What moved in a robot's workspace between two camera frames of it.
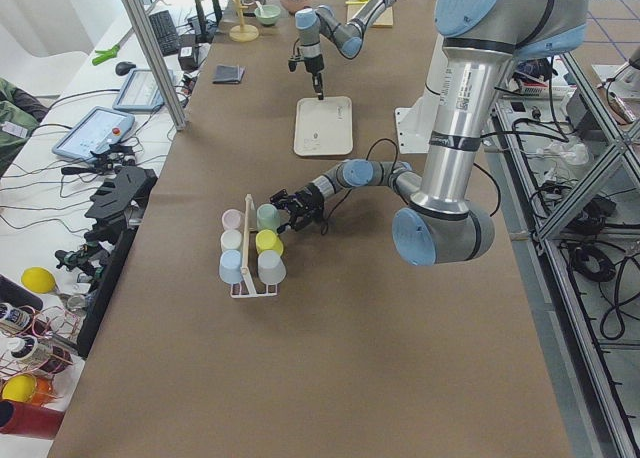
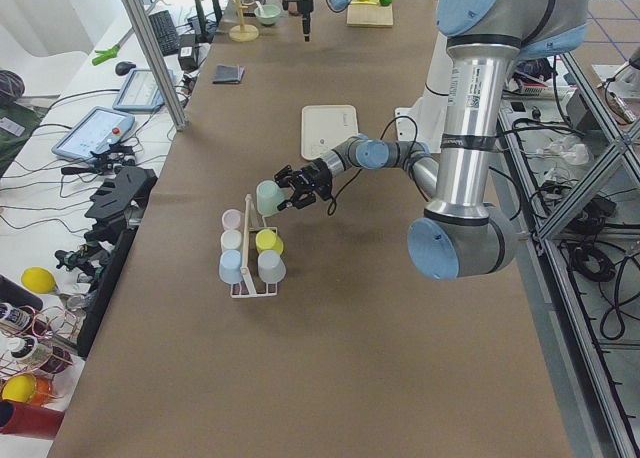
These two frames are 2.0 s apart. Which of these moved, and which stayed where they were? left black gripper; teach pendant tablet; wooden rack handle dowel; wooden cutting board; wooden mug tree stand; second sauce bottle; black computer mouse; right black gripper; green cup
Moved: green cup; left black gripper; right black gripper
Stayed: black computer mouse; second sauce bottle; wooden rack handle dowel; wooden mug tree stand; teach pendant tablet; wooden cutting board
